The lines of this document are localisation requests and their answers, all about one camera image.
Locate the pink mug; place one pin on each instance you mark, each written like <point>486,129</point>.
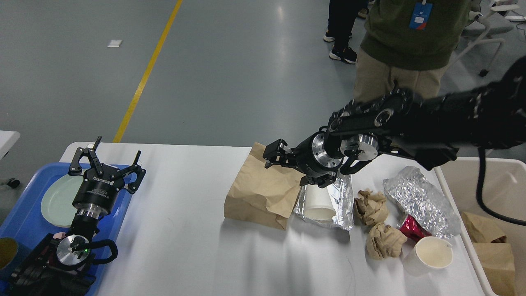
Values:
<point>59,236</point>

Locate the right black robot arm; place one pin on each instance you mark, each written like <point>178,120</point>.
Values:
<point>403,124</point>

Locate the upright white paper cup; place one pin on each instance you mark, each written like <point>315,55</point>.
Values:
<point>429,254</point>

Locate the lower crumpled brown paper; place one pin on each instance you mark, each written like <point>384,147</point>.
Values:
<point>384,241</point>

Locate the person in khaki trousers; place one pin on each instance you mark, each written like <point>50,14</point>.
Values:
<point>408,43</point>

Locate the blue-grey mug yellow inside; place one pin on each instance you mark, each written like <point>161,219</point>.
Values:
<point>12,255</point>

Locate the crumpled aluminium foil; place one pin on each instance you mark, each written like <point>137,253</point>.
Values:
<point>423,201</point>

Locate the red foil wrapper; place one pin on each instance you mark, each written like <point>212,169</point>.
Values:
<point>410,228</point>

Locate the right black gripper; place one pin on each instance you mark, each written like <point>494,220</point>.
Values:
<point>317,157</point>

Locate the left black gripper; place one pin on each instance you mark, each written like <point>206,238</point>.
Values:
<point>98,191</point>

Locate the crumpled brown paper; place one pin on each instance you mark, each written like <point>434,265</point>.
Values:
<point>371,207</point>
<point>384,241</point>

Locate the right white office chair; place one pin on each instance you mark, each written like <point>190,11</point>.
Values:
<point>481,29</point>

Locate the blue plastic tray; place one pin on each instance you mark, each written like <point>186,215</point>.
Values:
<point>24,222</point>

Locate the aluminium foil tray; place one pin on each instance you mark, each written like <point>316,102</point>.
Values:
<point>341,193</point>

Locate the brown paper bag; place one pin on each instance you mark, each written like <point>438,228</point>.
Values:
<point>260,195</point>
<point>497,261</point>

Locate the person in black trousers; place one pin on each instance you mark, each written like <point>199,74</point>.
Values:
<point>341,19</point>

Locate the beige plastic bin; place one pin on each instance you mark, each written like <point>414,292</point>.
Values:
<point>504,191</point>

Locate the light green plate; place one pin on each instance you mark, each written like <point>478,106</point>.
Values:
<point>57,202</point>

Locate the brown bag in bin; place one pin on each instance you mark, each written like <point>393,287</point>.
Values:
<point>482,229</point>

